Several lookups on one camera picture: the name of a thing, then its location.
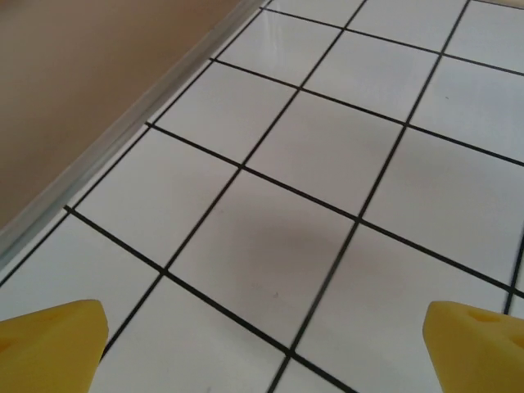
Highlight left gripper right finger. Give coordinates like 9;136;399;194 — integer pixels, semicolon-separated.
422;301;524;393

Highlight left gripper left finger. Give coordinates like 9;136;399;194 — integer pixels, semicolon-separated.
0;299;110;393

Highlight aluminium table edge strip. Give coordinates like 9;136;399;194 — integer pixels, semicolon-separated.
0;0;271;267

